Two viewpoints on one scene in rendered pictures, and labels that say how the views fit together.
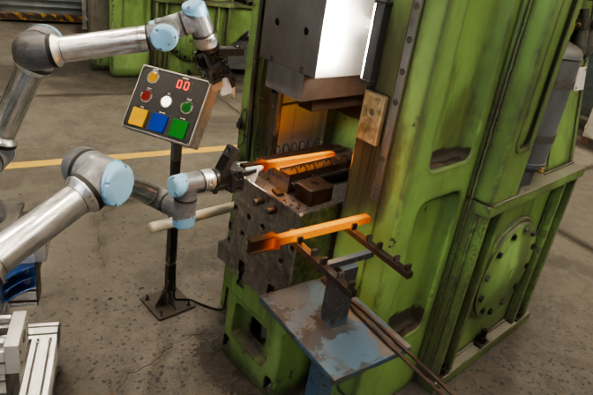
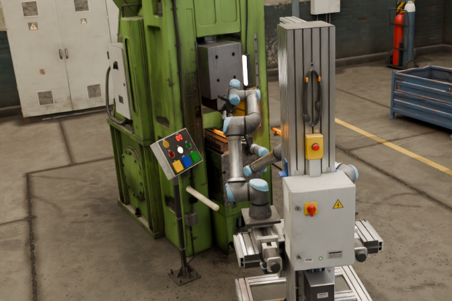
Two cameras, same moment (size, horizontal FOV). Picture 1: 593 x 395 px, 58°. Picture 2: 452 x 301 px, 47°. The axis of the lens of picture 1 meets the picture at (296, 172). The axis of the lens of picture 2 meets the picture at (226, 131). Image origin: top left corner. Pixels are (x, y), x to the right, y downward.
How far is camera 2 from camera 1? 4.07 m
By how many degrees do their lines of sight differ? 70
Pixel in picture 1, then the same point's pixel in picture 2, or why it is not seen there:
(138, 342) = (219, 282)
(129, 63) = not seen: outside the picture
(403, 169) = (266, 107)
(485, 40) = not seen: hidden behind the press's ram
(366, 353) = not seen: hidden behind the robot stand
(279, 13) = (218, 76)
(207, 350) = (227, 259)
